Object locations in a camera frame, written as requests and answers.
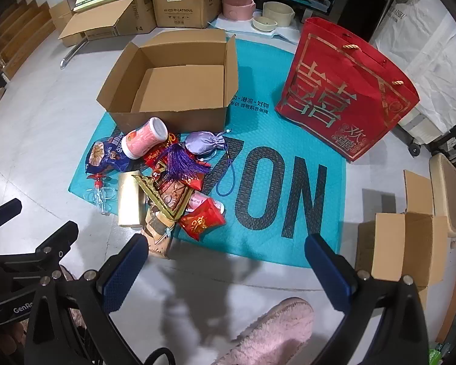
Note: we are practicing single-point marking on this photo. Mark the purple tassel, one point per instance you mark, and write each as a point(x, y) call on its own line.
point(174, 161)

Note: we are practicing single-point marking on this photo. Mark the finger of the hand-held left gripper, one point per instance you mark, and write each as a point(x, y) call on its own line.
point(3, 213)
point(55, 237)

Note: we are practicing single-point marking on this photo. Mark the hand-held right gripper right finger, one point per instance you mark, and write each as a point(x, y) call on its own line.
point(325, 272)

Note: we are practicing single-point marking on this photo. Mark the black cabinet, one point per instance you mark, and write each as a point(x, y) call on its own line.
point(357, 3)

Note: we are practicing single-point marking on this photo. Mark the red flat packet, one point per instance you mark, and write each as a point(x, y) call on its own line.
point(195, 182)

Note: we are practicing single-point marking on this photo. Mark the white floor pad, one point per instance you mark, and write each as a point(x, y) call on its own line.
point(285, 35)

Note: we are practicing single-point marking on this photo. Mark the purple satin pouch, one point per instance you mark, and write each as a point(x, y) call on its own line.
point(201, 142)

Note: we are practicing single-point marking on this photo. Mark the red candy packet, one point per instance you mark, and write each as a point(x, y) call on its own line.
point(199, 222)

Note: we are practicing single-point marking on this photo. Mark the pink packet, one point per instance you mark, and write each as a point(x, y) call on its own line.
point(197, 199)

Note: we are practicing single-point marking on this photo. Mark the white plastic bag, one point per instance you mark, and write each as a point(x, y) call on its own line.
point(421, 45)

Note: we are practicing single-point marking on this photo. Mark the red gift bag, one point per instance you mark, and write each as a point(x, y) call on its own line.
point(326, 83)

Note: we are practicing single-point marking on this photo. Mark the brown snack packet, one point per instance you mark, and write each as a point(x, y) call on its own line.
point(157, 235)

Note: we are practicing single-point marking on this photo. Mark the blue snack bag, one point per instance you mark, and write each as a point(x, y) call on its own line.
point(106, 156)

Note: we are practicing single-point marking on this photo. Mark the small cardboard box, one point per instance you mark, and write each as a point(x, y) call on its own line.
point(399, 243)

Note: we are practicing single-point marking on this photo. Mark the small cream bowl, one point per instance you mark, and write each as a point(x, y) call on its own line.
point(264, 23)

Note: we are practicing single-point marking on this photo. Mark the clear bottle red cap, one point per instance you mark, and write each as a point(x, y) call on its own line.
point(97, 189)

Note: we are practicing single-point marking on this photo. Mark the large cream bowl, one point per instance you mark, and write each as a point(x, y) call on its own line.
point(277, 14)

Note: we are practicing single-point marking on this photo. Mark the pink bowl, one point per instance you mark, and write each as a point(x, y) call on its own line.
point(237, 7)

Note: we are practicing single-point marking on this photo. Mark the white wheeled appliance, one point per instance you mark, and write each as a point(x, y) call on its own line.
point(421, 125)

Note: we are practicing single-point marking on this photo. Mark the pink drink cup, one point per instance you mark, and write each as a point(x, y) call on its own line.
point(144, 138)

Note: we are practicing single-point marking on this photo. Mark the gold box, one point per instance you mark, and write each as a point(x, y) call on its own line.
point(131, 201)

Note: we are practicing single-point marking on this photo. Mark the teal foam mat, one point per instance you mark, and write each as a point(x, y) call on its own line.
point(281, 129)

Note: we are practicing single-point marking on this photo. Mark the cardboard box with open flap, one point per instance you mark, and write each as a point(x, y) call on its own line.
point(98, 19)

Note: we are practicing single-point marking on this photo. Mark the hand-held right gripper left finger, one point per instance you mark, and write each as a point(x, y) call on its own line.
point(121, 275)

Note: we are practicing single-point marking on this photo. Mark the wooden stairs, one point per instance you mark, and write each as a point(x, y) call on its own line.
point(19, 34)

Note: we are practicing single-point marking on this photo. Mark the green gold cereal packet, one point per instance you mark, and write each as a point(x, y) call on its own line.
point(171, 197)

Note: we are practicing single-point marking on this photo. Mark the metal tube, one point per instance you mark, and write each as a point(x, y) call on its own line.
point(74, 54)

